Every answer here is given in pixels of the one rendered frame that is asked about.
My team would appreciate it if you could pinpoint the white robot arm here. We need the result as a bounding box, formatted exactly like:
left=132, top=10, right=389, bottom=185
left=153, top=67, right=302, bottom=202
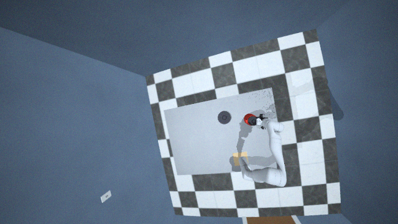
left=239, top=118, right=287, bottom=187

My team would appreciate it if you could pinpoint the dark grey round disk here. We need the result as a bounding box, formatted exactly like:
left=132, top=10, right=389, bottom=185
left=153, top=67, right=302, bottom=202
left=218, top=111, right=231, bottom=124

